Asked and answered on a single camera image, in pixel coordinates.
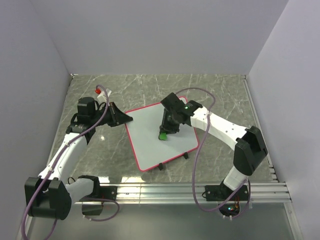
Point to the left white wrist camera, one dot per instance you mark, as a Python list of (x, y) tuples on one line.
[(102, 95)]

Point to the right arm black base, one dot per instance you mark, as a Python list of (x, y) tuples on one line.
[(219, 193)]

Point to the black whiteboard foot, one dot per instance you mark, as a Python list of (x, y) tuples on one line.
[(160, 167), (185, 155)]

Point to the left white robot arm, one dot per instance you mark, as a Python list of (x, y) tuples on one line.
[(49, 195)]

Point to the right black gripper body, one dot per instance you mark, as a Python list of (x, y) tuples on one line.
[(169, 123)]

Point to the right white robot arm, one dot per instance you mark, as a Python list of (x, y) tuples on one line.
[(248, 144)]

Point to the aluminium mounting rail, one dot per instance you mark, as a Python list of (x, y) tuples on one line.
[(181, 193)]

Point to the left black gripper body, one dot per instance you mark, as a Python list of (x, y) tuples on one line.
[(104, 120)]

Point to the left black whiteboard foot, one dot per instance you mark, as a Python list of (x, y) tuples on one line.
[(160, 167)]

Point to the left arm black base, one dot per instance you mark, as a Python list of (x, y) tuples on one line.
[(106, 192)]

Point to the right black whiteboard foot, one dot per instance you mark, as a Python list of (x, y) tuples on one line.
[(185, 155)]

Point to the pink-framed whiteboard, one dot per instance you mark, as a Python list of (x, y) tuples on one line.
[(150, 150)]

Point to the green whiteboard eraser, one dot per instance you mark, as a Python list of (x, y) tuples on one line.
[(163, 136)]

